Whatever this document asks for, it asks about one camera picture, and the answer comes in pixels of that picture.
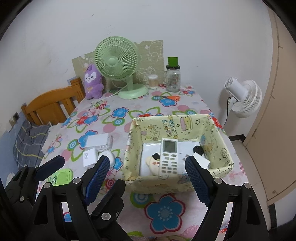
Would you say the yellow printed storage box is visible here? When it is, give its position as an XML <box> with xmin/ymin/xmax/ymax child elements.
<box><xmin>122</xmin><ymin>114</ymin><xmax>234</xmax><ymax>194</ymax></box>

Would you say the grey plaid quilt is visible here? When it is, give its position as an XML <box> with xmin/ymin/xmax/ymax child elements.
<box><xmin>13</xmin><ymin>120</ymin><xmax>50</xmax><ymax>168</ymax></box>

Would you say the white standing fan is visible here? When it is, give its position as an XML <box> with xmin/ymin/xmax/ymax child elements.
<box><xmin>225</xmin><ymin>76</ymin><xmax>262</xmax><ymax>119</ymax></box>

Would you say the cream and black plush keychain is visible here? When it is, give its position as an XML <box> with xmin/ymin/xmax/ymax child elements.
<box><xmin>146</xmin><ymin>153</ymin><xmax>162</xmax><ymax>176</ymax></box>

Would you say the white box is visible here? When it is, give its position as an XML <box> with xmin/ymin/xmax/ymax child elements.
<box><xmin>84</xmin><ymin>133</ymin><xmax>114</xmax><ymax>151</ymax></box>

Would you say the black standing fan cable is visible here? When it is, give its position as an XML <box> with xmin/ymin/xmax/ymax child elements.
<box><xmin>225</xmin><ymin>97</ymin><xmax>233</xmax><ymax>136</ymax></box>

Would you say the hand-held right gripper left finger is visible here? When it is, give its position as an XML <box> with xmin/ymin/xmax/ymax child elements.
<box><xmin>25</xmin><ymin>155</ymin><xmax>111</xmax><ymax>241</ymax></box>

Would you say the white desk fan cable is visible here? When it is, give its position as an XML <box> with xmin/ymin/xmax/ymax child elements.
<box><xmin>102</xmin><ymin>84</ymin><xmax>127</xmax><ymax>98</ymax></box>

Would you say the green speaker device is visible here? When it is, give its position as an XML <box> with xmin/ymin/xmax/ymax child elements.
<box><xmin>45</xmin><ymin>168</ymin><xmax>73</xmax><ymax>186</ymax></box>

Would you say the cotton swab container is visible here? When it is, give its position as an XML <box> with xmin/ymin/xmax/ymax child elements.
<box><xmin>148</xmin><ymin>75</ymin><xmax>159</xmax><ymax>89</ymax></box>

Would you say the white remote control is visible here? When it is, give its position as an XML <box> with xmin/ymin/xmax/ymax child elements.
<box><xmin>159</xmin><ymin>138</ymin><xmax>179</xmax><ymax>175</ymax></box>

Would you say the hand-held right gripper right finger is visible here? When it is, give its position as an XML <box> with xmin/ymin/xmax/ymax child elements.
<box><xmin>185</xmin><ymin>156</ymin><xmax>270</xmax><ymax>241</ymax></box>

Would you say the wooden bed headboard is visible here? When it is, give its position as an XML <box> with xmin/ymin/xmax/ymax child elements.
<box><xmin>21</xmin><ymin>77</ymin><xmax>85</xmax><ymax>127</ymax></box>

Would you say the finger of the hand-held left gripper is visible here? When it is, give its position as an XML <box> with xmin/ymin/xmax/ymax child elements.
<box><xmin>22</xmin><ymin>155</ymin><xmax>65</xmax><ymax>186</ymax></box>
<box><xmin>89</xmin><ymin>179</ymin><xmax>126</xmax><ymax>230</ymax></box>

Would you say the green printed cardboard panel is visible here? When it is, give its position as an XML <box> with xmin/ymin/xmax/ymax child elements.
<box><xmin>72</xmin><ymin>40</ymin><xmax>163</xmax><ymax>90</ymax></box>

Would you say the green desk fan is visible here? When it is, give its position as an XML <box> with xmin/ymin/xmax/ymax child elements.
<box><xmin>95</xmin><ymin>36</ymin><xmax>149</xmax><ymax>100</ymax></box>

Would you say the white power adapter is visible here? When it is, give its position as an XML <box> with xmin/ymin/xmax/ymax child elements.
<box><xmin>195</xmin><ymin>152</ymin><xmax>211</xmax><ymax>169</ymax></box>

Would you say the floral tablecloth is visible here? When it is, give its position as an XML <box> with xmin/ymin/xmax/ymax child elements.
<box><xmin>35</xmin><ymin>85</ymin><xmax>250</xmax><ymax>241</ymax></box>

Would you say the white charger block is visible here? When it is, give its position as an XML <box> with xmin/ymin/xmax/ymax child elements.
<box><xmin>83</xmin><ymin>149</ymin><xmax>98</xmax><ymax>168</ymax></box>

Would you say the white round object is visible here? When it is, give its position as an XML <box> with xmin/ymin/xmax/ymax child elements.
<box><xmin>98</xmin><ymin>151</ymin><xmax>115</xmax><ymax>168</ymax></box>

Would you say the purple plush toy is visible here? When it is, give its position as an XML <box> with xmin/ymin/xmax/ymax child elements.
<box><xmin>84</xmin><ymin>64</ymin><xmax>104</xmax><ymax>100</ymax></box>

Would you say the beige wardrobe door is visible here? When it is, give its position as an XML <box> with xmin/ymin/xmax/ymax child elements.
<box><xmin>243</xmin><ymin>9</ymin><xmax>296</xmax><ymax>207</ymax></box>

